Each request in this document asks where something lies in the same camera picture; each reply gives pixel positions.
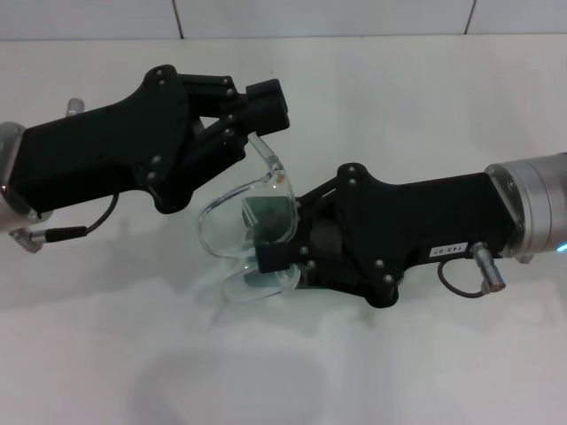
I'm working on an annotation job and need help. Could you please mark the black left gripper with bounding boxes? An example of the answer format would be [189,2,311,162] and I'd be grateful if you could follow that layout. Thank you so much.
[8,64,199,216]

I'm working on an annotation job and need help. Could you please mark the green glasses case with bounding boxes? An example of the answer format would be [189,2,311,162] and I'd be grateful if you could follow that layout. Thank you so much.
[241,197,321,293]

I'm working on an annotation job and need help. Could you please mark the clear frame glasses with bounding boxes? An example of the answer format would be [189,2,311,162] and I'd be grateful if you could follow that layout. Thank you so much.
[198,132,304,321]

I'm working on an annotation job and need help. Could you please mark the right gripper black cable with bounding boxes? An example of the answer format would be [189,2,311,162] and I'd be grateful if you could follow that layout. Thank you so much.
[436,241,508,300]

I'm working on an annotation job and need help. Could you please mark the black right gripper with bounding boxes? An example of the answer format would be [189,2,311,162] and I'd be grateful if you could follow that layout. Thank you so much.
[240,162,517,309]

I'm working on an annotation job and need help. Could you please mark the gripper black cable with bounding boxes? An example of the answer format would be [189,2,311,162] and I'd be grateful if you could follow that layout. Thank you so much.
[436,241,508,300]
[8,189,121,254]

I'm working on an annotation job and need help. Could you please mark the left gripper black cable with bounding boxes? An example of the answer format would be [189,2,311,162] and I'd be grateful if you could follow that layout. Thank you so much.
[8,189,121,254]

